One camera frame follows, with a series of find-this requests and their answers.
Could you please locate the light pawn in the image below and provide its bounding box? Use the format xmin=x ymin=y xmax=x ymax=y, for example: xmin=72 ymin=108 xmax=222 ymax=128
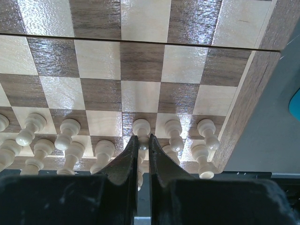
xmin=0 ymin=114 xmax=9 ymax=132
xmin=165 ymin=120 xmax=184 ymax=152
xmin=197 ymin=119 xmax=220 ymax=150
xmin=162 ymin=145 xmax=180 ymax=165
xmin=191 ymin=145 xmax=214 ymax=179
xmin=54 ymin=119 xmax=81 ymax=151
xmin=57 ymin=142 xmax=85 ymax=175

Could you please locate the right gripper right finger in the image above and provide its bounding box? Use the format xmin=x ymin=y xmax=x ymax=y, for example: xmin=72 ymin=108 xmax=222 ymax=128
xmin=149 ymin=135 xmax=300 ymax=225

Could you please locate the wooden chess board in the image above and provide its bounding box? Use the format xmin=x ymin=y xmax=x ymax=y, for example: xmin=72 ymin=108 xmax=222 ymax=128
xmin=0 ymin=0 xmax=300 ymax=173

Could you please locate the light chess piece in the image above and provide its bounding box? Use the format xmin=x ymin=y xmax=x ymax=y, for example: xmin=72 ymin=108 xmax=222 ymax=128
xmin=133 ymin=119 xmax=150 ymax=150
xmin=15 ymin=113 xmax=47 ymax=146
xmin=0 ymin=139 xmax=23 ymax=172
xmin=20 ymin=139 xmax=54 ymax=175
xmin=90 ymin=140 xmax=115 ymax=174

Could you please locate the light chess piece on board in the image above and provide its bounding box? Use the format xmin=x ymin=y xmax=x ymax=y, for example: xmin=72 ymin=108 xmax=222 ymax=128
xmin=90 ymin=140 xmax=115 ymax=174

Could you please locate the blue plastic tray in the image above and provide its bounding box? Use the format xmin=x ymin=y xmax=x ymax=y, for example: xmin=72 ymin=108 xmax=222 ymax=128
xmin=288 ymin=89 xmax=300 ymax=121

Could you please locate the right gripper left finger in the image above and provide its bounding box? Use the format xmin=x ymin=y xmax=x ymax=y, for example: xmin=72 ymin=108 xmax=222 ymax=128
xmin=0 ymin=136 xmax=139 ymax=225

